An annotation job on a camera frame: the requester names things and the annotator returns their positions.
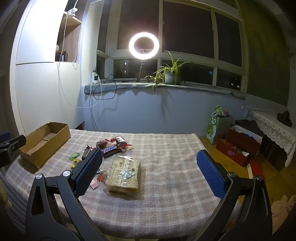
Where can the white charger plugs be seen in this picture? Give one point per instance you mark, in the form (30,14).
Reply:
(95,77)

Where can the white cabinet with shelf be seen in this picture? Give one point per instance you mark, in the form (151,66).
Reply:
(37,88)

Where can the small pink packet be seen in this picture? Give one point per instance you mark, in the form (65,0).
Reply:
(94,185)

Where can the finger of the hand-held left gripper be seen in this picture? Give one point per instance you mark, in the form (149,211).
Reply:
(13,143)
(4,135)

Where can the green shopping bag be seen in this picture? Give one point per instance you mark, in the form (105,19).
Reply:
(214,129)

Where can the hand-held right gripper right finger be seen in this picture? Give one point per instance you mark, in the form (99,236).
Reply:
(211,173)

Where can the grey windowsill mat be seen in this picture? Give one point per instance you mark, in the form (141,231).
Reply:
(185,87)

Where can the black snack packet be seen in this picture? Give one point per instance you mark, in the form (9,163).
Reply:
(86,151)

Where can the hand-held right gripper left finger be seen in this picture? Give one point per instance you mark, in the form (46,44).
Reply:
(89,171)

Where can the red cardboard box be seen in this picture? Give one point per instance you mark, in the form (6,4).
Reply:
(231,148)

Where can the plaid tablecloth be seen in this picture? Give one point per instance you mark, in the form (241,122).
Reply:
(166,166)

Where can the brown chocolate bar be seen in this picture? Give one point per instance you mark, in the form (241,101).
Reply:
(112,150)

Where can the table with lace cloth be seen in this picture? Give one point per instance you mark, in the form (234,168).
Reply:
(275,132)

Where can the small red snack packet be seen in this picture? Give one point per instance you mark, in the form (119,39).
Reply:
(101,177)

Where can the dark ornament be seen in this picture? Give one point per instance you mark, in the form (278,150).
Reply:
(285,118)

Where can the window frame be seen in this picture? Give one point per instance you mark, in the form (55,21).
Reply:
(159,27)

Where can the potted spider plant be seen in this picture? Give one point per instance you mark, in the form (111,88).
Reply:
(170,75)

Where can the white clamp device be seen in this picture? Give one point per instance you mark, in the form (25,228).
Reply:
(72,12)

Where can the white crumpled cloth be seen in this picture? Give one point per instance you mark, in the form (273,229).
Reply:
(283,208)

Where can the dark snack with red ends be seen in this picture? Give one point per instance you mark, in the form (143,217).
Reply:
(121,141)
(101,144)

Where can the yellow green candy packet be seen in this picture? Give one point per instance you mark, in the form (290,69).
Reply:
(75,163)

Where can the clear sandwich packet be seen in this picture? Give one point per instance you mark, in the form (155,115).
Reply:
(124,173)

